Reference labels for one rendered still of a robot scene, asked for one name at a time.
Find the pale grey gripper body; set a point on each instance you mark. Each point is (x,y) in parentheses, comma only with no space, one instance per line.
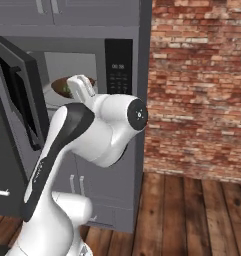
(80,87)

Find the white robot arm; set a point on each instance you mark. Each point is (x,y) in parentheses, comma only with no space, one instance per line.
(92,133)

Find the green avocado piece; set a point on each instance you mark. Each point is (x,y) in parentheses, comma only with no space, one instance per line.
(67,89)

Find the brown bowl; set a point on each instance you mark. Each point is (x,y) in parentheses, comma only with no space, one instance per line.
(60,85)

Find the black microwave oven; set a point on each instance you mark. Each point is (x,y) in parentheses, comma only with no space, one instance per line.
(118,66)

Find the black microwave door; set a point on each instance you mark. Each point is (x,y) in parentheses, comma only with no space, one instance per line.
(17,96)

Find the grey upper cupboard door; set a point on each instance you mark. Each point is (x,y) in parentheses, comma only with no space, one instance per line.
(18,10)
(98,10)

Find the grey cupboard door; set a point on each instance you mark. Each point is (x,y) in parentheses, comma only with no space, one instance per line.
(108,190)
(18,10)
(66,166)
(98,10)

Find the grey lower cupboard door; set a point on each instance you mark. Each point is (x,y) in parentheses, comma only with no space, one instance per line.
(108,190)
(66,166)

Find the dark grey drawer cabinet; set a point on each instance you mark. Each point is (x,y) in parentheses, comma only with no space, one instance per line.
(5,176)

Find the tall grey cabinet frame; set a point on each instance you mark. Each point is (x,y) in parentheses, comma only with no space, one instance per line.
(143,100)

